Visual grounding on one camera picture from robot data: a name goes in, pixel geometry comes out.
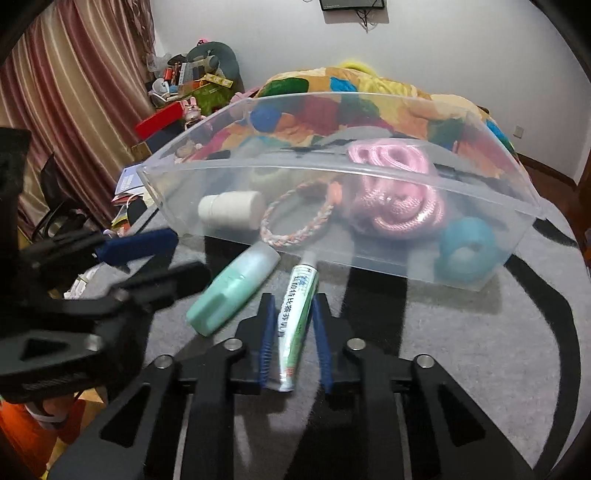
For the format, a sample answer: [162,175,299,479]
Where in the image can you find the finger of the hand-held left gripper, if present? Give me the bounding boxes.
[18,227,180,278]
[41,261,212,325]

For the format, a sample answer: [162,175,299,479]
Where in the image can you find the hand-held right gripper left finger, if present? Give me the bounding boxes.
[46,293,278,480]

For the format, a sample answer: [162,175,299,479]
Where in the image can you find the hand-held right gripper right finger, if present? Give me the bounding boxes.
[311,293,550,480]

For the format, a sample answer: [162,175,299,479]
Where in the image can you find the white green ointment tube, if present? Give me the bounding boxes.
[268,264,320,393]

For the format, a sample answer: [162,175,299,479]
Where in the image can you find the mint green bottle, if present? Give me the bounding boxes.
[186,243,281,336]

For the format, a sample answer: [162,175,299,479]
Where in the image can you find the clear plastic storage bin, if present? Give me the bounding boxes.
[136,92,548,292]

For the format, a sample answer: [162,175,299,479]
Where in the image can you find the stack of papers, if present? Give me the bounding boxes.
[112,165,149,206]

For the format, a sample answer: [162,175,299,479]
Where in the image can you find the white plastic bottle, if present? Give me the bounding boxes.
[198,191,267,232]

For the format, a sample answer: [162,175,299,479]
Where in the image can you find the orange cloth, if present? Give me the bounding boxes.
[0,396,88,477]

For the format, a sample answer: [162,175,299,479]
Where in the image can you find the red flat box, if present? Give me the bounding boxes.
[135,100,185,139]

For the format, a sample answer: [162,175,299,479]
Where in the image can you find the pink bunny toy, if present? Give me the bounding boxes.
[182,97,204,131]

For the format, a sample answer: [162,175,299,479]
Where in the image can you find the teal tape roll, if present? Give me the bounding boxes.
[436,217,499,284]

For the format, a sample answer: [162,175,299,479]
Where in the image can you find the green cardboard box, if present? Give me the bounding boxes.
[185,80,234,116]

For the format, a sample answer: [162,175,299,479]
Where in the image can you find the striped brown curtain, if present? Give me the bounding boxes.
[0,0,158,241]

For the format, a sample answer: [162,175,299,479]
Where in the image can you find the dark green neck pillow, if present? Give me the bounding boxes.
[187,41,240,89]

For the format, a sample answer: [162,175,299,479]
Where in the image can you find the colourful patchwork blanket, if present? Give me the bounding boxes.
[240,65,532,185]

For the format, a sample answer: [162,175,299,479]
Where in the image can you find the braided pink rope ring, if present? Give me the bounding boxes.
[259,181,345,252]

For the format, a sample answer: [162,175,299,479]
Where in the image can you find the coiled pink rope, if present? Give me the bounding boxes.
[344,138,446,241]

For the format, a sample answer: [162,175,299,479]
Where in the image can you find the wall-mounted black screen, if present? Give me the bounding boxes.
[320,0,385,12]

